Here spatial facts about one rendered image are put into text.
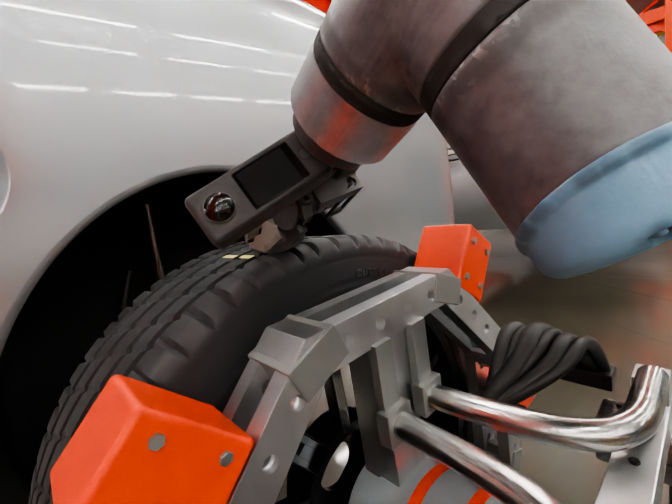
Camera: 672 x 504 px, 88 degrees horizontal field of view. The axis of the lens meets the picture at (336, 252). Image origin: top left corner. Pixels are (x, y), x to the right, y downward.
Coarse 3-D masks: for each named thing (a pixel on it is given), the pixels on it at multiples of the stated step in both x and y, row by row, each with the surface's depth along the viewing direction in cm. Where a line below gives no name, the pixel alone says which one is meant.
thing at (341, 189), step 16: (304, 144) 26; (336, 160) 27; (336, 176) 34; (352, 176) 35; (320, 192) 32; (336, 192) 33; (352, 192) 35; (288, 208) 32; (304, 208) 31; (320, 208) 33; (336, 208) 38; (288, 224) 33
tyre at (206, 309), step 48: (336, 240) 42; (384, 240) 48; (192, 288) 38; (240, 288) 33; (288, 288) 36; (336, 288) 41; (144, 336) 34; (192, 336) 30; (240, 336) 33; (96, 384) 34; (192, 384) 30; (48, 432) 38; (48, 480) 32
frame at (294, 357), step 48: (384, 288) 40; (432, 288) 40; (288, 336) 29; (336, 336) 29; (384, 336) 34; (480, 336) 48; (240, 384) 30; (288, 384) 26; (480, 384) 57; (288, 432) 26; (480, 432) 58; (240, 480) 24
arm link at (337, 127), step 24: (312, 48) 22; (312, 72) 22; (312, 96) 23; (336, 96) 22; (312, 120) 24; (336, 120) 23; (360, 120) 22; (336, 144) 24; (360, 144) 24; (384, 144) 24
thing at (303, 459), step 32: (448, 352) 58; (448, 384) 61; (320, 416) 48; (352, 416) 48; (448, 416) 62; (320, 448) 42; (352, 448) 52; (288, 480) 45; (320, 480) 42; (352, 480) 52
